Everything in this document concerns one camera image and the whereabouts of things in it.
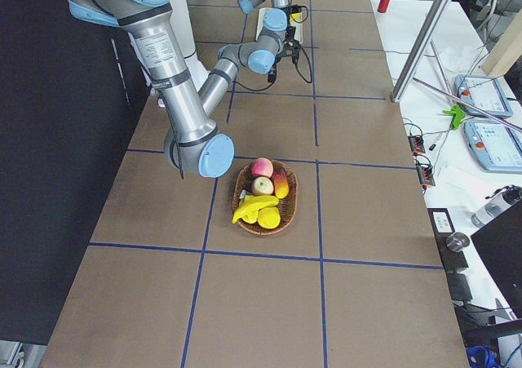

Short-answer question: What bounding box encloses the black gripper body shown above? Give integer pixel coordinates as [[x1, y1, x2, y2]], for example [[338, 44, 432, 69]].
[[283, 4, 302, 22], [279, 27, 300, 60]]

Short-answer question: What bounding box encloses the yellow banana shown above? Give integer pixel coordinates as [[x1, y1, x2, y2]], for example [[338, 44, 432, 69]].
[[290, 5, 304, 24], [232, 195, 279, 224]]

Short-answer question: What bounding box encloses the brown wicker basket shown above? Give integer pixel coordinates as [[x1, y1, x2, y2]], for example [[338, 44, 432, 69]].
[[232, 160, 298, 236]]

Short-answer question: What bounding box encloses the red-green apple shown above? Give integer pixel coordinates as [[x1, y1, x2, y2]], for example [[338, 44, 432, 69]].
[[250, 157, 274, 178]]

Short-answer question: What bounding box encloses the red mango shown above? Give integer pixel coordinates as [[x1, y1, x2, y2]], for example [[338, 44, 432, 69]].
[[272, 169, 290, 199]]

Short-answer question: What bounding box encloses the pale green apple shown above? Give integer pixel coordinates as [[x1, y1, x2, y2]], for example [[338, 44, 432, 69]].
[[251, 176, 274, 196]]

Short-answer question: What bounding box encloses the yellow lemon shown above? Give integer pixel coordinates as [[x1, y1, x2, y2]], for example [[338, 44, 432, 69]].
[[257, 206, 281, 229]]

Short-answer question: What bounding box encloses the teach pendant far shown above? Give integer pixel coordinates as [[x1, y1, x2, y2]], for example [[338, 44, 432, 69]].
[[454, 74, 513, 118]]

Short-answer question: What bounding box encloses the teach pendant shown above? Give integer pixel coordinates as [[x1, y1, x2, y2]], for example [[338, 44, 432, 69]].
[[454, 74, 513, 118], [462, 120, 521, 174]]

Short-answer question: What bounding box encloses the teach pendant near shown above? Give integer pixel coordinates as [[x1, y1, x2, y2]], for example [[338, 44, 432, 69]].
[[462, 120, 521, 174]]

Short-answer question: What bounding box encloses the clear water bottle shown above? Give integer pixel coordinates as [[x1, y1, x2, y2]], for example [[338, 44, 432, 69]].
[[471, 185, 521, 228]]

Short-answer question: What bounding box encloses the black laptop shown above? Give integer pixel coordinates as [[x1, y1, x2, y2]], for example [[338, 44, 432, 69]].
[[471, 206, 521, 319]]

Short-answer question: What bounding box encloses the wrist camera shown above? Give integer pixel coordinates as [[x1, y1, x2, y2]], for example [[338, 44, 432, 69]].
[[267, 64, 277, 85]]

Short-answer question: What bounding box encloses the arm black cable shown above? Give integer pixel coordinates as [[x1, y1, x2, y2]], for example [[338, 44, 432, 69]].
[[234, 4, 315, 91]]

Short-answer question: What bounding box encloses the aluminium frame post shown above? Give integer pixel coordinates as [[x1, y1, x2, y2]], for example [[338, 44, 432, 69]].
[[391, 0, 451, 103]]

